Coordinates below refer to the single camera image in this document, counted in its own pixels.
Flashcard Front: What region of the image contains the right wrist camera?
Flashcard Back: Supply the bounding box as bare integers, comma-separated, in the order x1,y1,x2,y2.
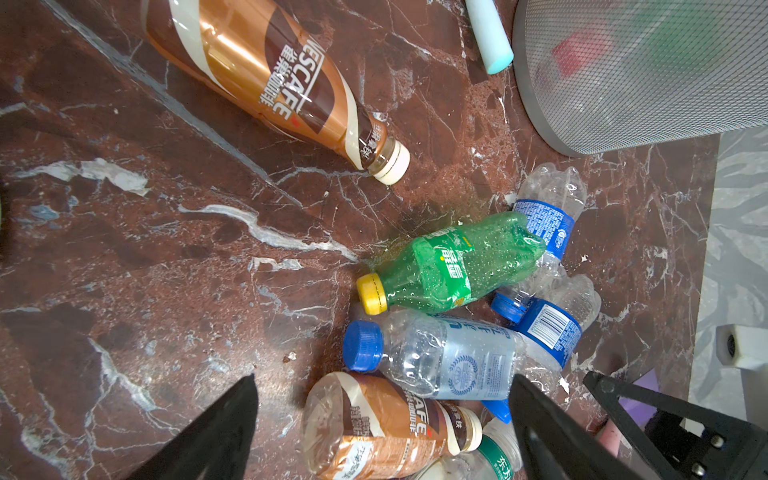
715,324,767,371

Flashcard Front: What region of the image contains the tea bottle green label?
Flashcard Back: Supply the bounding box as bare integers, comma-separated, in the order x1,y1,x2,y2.
410,419,523,480

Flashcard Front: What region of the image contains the green Sprite bottle centre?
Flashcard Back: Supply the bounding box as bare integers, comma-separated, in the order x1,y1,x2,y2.
357,211,546,316

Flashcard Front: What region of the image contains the pepsi bottle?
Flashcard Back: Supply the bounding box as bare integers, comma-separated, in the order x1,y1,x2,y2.
491,163,587,325
491,273,602,396

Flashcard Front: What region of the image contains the grey mesh waste bin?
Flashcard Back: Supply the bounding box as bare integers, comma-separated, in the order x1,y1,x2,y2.
512,1,767,156

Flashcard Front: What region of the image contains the light blue plastic trowel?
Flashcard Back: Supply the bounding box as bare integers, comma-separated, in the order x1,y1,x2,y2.
466,0,514,75

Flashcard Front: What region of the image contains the brown nescafe bottle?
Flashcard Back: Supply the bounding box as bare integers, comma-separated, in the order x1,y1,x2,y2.
141,0,410,185
301,372,482,479

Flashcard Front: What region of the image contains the clear water bottle blue cap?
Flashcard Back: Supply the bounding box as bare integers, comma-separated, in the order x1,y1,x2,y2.
343,308,526,401

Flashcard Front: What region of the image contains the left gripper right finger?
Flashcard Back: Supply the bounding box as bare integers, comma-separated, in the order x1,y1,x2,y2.
508,374,639,480

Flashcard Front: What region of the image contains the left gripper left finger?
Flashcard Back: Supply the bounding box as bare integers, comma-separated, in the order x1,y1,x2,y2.
129,375,259,479

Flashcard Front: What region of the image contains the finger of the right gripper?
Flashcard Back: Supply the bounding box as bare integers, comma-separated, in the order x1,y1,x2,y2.
583,372,767,479

